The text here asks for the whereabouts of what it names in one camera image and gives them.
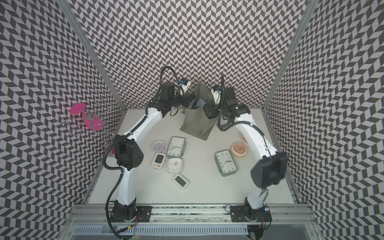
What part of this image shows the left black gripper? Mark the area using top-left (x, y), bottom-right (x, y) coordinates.
top-left (169, 90), bottom-right (196, 108)

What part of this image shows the green canvas bag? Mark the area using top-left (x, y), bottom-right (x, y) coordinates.
top-left (180, 83), bottom-right (219, 141)

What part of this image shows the white square analog clock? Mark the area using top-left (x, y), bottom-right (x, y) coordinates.
top-left (167, 158), bottom-right (183, 174)

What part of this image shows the white timer with orange buttons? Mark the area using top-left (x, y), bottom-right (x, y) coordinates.
top-left (151, 153), bottom-right (166, 170)

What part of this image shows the white digital clock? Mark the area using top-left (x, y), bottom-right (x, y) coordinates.
top-left (172, 174), bottom-right (190, 191)

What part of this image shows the blue square alarm clock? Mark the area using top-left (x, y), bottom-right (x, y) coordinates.
top-left (195, 99), bottom-right (207, 109)

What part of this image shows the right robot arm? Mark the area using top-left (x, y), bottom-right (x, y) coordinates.
top-left (217, 76), bottom-right (288, 224)

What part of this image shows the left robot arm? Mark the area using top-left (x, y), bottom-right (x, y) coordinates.
top-left (102, 66), bottom-right (187, 222)

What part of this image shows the orange round clock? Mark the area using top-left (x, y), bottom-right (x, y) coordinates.
top-left (230, 142), bottom-right (248, 159)

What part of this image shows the green rectangular analog clock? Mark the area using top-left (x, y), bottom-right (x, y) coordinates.
top-left (166, 136), bottom-right (187, 159)

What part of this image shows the pink round alarm clock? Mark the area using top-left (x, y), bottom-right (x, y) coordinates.
top-left (151, 140), bottom-right (166, 153)

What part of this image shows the large green analog clock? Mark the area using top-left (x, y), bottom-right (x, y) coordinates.
top-left (215, 150), bottom-right (238, 177)

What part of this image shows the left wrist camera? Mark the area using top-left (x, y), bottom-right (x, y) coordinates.
top-left (179, 79), bottom-right (191, 96)

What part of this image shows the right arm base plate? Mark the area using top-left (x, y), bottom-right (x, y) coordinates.
top-left (226, 205), bottom-right (272, 223)

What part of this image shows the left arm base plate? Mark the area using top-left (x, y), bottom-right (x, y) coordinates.
top-left (109, 205), bottom-right (153, 223)

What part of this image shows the aluminium front rail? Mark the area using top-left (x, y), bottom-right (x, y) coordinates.
top-left (64, 204), bottom-right (317, 226)

